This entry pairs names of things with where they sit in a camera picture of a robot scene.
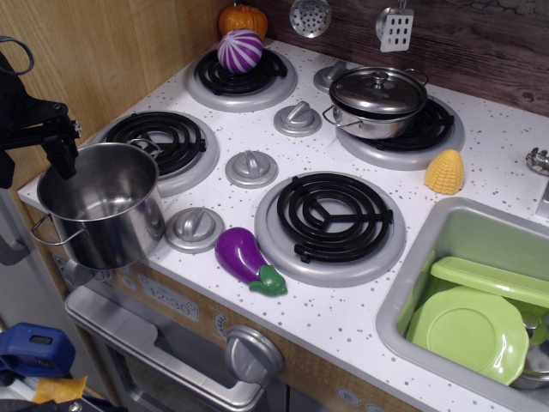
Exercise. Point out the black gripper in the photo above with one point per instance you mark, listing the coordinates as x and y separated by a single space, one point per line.
30 121

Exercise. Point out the tall steel pot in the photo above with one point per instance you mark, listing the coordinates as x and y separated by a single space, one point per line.
108 214

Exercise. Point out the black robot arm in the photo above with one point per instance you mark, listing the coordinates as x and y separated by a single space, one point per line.
12 89

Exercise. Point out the grey stove knob front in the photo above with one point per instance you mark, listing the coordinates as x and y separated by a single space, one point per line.
194 230

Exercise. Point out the grey stove knob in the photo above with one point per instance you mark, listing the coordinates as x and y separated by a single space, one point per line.
324 77
251 169
299 120
194 230

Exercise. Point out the grey stove knob middle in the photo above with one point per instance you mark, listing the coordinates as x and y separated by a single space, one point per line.
251 169

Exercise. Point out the grey stove knob upper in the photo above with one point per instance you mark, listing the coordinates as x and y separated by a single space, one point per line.
299 120

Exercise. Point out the grey stove knob back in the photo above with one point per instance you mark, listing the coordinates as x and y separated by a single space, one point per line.
324 77

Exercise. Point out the small steel pot in sink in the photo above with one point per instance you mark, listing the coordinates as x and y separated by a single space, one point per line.
535 371

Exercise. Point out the front left black burner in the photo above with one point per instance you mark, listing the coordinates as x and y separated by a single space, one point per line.
185 149

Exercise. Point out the black burner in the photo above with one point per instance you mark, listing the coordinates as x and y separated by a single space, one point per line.
185 149
330 229
268 84
437 128

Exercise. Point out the purple toy eggplant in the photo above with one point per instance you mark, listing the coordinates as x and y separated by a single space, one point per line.
238 252

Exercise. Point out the blue clamp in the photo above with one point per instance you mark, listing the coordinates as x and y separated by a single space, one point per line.
36 351

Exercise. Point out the purple white striped ball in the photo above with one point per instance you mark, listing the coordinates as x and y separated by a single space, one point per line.
240 51

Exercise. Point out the orange toy pumpkin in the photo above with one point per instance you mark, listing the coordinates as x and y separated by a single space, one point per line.
243 16

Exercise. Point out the back left black burner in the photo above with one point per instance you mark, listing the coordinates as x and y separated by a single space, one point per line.
268 84

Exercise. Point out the yellow cloth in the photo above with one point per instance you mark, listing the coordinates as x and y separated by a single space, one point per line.
59 390

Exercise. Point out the grey oven dial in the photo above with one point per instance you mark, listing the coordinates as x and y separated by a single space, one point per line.
251 357

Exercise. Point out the hanging steel strainer ladle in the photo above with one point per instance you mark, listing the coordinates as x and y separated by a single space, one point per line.
310 18

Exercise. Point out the front right black burner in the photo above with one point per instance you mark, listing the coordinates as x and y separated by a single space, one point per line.
330 229

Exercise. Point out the steel pan lid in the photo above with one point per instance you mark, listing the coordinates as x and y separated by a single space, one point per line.
378 90

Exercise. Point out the hanging steel slotted spatula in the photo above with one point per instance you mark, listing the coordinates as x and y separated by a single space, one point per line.
394 28

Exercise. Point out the grey toy sink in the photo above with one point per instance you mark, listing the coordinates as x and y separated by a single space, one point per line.
463 228

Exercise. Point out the back right black burner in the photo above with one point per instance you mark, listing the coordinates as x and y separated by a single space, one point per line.
437 128

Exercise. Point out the yellow toy corn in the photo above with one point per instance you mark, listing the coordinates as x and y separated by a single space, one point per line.
445 174

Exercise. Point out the green plastic dish rack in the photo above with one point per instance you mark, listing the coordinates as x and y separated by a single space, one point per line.
526 293

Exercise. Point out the green plastic plate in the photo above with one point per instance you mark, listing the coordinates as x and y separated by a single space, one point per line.
477 330

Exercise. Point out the grey oven door handle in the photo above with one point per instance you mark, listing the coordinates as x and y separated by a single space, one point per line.
159 365

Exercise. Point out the silver faucet handle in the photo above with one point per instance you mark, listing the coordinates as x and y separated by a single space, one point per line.
538 161

